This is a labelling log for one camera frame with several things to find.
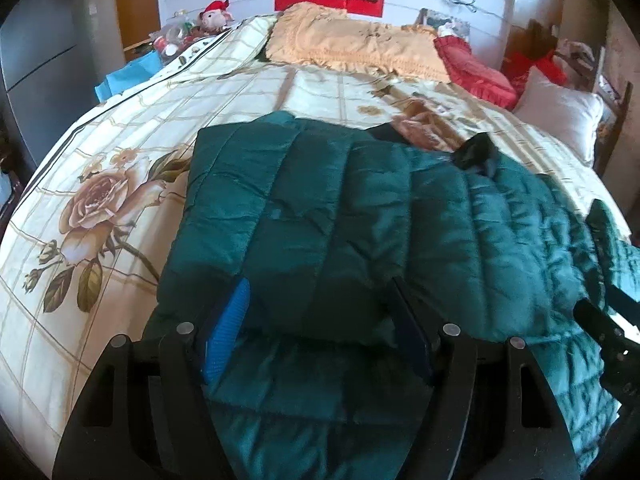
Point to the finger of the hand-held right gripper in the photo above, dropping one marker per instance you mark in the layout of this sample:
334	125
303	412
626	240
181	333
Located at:
602	240
600	320

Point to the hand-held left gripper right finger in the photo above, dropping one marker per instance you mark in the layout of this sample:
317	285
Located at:
412	332

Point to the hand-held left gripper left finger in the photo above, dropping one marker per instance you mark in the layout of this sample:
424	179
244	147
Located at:
225	332

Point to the green puffer jacket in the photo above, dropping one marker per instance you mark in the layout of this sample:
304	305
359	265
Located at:
325	220

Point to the wooden chair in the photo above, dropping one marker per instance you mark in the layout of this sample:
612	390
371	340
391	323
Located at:
612	125

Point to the white pillow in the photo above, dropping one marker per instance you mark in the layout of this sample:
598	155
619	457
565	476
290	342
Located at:
560	110

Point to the red cloth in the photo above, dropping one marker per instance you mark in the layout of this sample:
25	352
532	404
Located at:
525	67

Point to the red heart-shaped pillow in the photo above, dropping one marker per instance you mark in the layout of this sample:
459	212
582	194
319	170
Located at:
475	70

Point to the floral bed sheet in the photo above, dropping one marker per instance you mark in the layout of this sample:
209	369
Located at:
100	135

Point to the yellow frilled pillow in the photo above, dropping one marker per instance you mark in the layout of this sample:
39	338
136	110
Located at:
350	42

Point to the cluster of bottles and jars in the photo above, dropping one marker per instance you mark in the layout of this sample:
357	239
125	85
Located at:
172	35

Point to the plush toy with red hat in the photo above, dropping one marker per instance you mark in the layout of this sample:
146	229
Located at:
215	17

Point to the wooden door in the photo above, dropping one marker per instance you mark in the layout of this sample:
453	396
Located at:
135	10

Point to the grey refrigerator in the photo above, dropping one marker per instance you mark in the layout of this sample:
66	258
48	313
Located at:
40	50

